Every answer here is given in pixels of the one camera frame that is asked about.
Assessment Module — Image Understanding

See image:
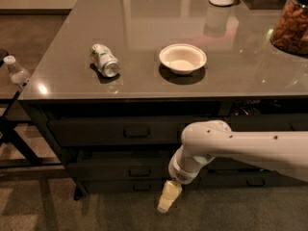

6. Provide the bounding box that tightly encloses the drawer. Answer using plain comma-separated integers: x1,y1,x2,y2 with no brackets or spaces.
67,149,175,181
48,115,193,146
184,170,307,190
207,158,262,172
83,179,166,193
228,114,308,132

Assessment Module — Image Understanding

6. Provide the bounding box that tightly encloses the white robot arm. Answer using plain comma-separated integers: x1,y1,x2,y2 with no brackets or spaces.
157,120,308,214

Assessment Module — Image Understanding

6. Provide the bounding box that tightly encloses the dark grey drawer cabinet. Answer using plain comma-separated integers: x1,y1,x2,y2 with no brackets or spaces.
20,0,308,196

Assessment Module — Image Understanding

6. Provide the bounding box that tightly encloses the white paper bowl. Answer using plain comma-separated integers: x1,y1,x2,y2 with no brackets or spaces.
159,43,207,75

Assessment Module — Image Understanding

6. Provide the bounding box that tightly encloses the crushed silver soda can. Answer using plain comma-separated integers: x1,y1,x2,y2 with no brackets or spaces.
90,43,120,78

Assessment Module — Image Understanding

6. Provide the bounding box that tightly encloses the black side table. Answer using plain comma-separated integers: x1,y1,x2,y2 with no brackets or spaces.
0,49,60,167

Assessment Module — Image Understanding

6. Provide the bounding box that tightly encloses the clear plastic water bottle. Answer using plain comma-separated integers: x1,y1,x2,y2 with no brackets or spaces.
4,55,31,92

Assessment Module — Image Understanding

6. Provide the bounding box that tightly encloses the glass jar of snacks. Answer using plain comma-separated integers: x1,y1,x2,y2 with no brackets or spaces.
270,0,308,55

